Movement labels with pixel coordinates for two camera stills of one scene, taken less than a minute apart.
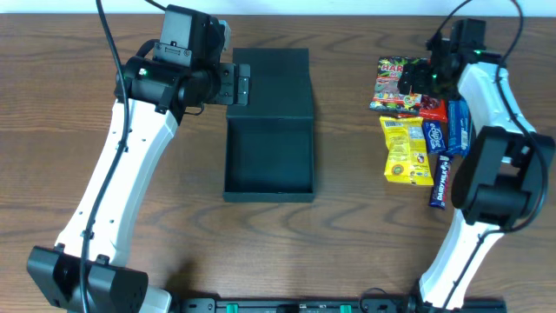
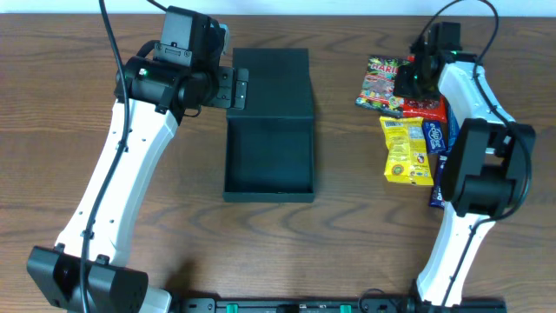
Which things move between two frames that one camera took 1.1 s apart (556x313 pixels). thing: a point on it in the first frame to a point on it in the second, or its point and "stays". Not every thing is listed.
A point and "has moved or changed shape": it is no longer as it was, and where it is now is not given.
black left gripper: x=242 y=84 stays
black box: x=269 y=144 stays
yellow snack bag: x=407 y=158 stays
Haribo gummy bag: x=387 y=96 has moved or changed shape
